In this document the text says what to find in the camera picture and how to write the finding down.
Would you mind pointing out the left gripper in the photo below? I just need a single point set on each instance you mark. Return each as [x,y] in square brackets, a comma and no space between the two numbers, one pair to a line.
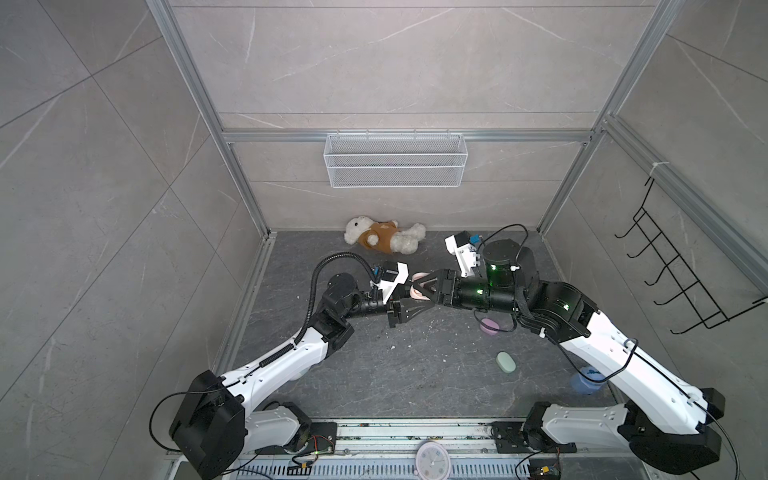
[398,309]

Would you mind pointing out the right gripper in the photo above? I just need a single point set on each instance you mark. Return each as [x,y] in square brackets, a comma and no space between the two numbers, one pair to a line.
[449,282]

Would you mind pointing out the pink earbud case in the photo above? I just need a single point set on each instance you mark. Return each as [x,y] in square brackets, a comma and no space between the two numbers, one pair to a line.
[416,283]

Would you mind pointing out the purple earbud case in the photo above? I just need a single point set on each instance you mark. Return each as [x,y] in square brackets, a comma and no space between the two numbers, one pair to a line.
[489,326]

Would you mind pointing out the mint green earbud case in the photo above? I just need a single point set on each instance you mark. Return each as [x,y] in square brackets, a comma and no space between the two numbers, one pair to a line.
[505,362]

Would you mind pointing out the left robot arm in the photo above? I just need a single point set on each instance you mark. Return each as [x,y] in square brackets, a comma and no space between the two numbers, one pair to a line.
[220,416]

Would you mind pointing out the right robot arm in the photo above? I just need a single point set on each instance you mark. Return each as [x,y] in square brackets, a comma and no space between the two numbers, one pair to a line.
[666,422]

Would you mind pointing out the white teddy bear brown hoodie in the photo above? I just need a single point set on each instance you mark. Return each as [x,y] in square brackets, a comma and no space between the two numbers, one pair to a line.
[385,237]

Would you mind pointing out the white round clock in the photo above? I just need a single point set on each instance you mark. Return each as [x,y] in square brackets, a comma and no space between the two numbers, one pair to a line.
[432,462]

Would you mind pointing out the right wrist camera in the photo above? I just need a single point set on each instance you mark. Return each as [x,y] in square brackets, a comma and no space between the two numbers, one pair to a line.
[463,246]

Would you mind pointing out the white wire mesh basket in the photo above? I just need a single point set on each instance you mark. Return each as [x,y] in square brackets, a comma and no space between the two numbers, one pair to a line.
[395,160]

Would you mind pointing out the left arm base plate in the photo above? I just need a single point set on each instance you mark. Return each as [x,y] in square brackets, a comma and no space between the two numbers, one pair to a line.
[319,436]

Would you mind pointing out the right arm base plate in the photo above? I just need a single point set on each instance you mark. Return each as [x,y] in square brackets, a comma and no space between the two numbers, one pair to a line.
[515,437]

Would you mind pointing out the black wire hook rack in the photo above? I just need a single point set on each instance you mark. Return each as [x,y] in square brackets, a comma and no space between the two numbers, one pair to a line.
[708,312]

